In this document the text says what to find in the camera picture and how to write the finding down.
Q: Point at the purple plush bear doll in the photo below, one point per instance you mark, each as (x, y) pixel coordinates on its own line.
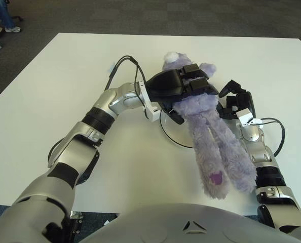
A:
(208, 131)

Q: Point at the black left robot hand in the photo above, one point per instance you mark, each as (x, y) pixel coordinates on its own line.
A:
(165, 84)

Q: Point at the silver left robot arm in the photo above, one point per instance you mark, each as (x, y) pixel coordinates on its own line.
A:
(72, 152)

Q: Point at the dark frame under table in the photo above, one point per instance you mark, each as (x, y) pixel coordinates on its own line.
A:
(76, 227)

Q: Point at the black office chair base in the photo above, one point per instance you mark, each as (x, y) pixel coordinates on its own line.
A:
(17, 18)

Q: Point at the person's leg in jeans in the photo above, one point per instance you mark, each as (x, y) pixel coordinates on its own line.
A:
(3, 14)

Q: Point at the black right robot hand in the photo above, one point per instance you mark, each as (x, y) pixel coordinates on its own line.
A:
(245, 100)

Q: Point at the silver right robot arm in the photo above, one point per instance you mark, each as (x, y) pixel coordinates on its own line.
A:
(254, 131)

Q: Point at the silver robot torso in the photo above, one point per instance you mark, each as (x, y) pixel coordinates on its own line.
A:
(165, 227)

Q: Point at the white plate with black rim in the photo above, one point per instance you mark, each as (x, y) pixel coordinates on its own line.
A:
(173, 131)

